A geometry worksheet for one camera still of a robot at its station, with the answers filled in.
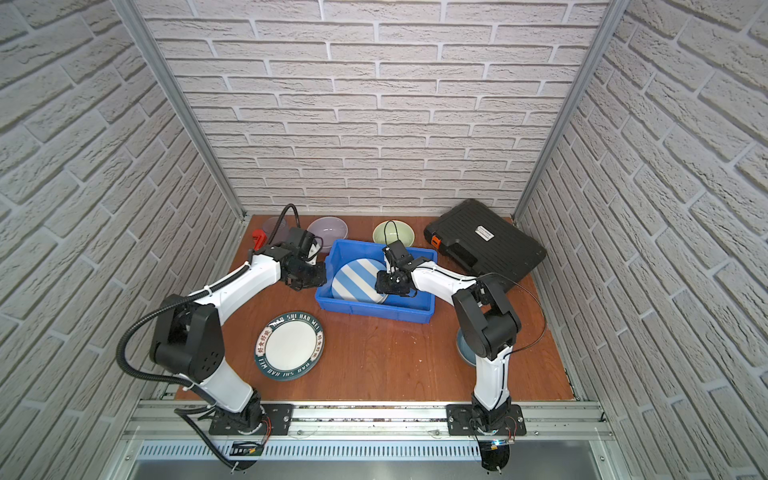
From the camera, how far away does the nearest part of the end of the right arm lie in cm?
71

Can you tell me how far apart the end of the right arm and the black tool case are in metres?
0.28

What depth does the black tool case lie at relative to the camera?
3.26 ft
